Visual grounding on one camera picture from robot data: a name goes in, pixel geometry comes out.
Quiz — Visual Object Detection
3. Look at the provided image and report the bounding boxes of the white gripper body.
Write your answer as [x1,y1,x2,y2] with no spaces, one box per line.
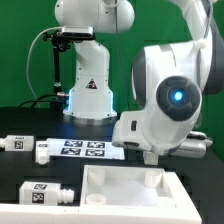
[174,131,214,158]

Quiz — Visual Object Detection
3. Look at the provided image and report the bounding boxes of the white square table top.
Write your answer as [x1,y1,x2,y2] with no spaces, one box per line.
[80,165,175,208]

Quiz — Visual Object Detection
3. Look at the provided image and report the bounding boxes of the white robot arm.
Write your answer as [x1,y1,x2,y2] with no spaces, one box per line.
[55,0,224,158]

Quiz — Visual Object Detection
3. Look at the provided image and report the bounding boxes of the white sheet with tags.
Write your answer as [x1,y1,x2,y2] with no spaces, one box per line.
[47,138,125,160]

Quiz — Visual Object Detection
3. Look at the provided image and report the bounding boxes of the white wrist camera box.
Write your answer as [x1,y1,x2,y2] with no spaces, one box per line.
[112,111,155,153]

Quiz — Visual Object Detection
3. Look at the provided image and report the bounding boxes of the black cables on table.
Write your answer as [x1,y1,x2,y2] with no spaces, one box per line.
[17,93,64,110]

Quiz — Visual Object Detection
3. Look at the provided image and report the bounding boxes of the silver background camera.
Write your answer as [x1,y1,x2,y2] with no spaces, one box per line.
[61,26,95,40]

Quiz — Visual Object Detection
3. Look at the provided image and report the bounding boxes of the black camera stand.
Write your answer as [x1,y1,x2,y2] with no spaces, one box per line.
[43,30,71,111]

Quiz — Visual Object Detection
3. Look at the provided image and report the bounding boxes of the grey camera cable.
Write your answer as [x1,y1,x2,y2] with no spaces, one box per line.
[25,26,63,108]

